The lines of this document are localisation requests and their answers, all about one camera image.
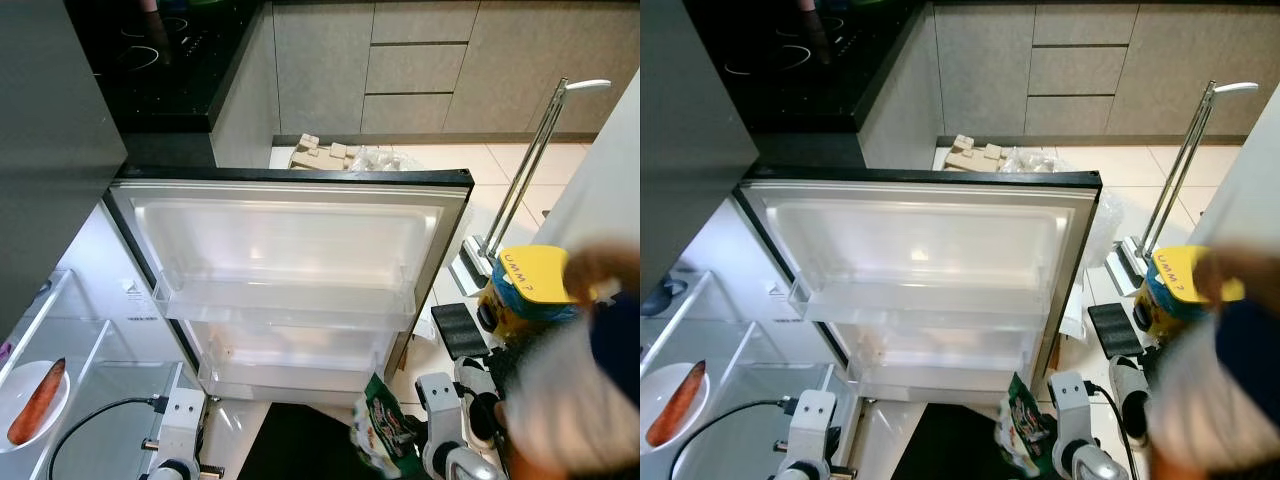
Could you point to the dark blue cup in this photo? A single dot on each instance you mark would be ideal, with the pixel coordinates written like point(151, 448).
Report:
point(665, 298)

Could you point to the silver fridge body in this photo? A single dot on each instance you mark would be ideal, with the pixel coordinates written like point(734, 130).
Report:
point(790, 260)
point(150, 250)

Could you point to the glass fridge shelf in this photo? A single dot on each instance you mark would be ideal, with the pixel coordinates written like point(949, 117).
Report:
point(85, 345)
point(740, 345)

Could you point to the deep clear door bin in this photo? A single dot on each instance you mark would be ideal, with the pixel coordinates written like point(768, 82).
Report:
point(300, 375)
point(940, 378)

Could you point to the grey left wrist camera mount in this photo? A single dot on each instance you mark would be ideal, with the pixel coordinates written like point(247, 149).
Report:
point(182, 410)
point(815, 412)

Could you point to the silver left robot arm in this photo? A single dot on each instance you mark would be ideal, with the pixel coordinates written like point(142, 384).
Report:
point(175, 472)
point(808, 472)

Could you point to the person's hand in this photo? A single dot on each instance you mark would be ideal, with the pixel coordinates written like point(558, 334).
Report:
point(605, 272)
point(1240, 275)

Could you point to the person in navy and grey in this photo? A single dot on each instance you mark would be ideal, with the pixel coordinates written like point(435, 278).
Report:
point(1200, 390)
point(560, 390)

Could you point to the clear crisper drawer cover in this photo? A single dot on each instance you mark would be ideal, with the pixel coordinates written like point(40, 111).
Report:
point(140, 380)
point(780, 385)

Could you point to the green snack pouch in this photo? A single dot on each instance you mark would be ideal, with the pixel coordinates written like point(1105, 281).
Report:
point(385, 420)
point(1025, 425)

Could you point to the black induction hob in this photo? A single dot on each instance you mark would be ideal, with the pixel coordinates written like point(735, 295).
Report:
point(150, 55)
point(790, 60)

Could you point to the long clear door bin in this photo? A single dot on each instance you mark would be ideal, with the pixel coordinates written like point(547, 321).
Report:
point(920, 305)
point(290, 305)

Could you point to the pink tumbler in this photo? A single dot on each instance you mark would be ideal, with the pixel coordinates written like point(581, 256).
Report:
point(150, 6)
point(810, 6)

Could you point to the small black ribbed pad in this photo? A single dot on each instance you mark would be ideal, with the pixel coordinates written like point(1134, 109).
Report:
point(458, 330)
point(1115, 330)

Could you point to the black kitchen countertop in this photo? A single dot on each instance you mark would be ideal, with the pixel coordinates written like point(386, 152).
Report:
point(890, 110)
point(225, 110)

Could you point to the orange carrot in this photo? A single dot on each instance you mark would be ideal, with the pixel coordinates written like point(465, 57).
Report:
point(675, 405)
point(35, 405)

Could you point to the silver metal hand cart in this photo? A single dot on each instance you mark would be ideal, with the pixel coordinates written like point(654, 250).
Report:
point(470, 265)
point(1128, 262)

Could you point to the yellow lidded tub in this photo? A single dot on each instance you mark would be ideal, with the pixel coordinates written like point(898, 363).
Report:
point(1180, 275)
point(535, 272)

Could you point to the beige cardboard packing insert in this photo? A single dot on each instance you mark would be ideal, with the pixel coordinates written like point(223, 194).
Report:
point(320, 155)
point(975, 155)

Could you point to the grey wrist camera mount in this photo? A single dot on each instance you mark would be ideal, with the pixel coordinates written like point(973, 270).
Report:
point(1068, 395)
point(440, 395)
point(815, 412)
point(182, 410)

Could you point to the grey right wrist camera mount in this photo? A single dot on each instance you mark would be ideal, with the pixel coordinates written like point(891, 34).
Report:
point(440, 395)
point(1068, 395)

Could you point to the white and black sneaker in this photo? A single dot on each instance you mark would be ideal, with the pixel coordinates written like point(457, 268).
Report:
point(1128, 385)
point(480, 380)

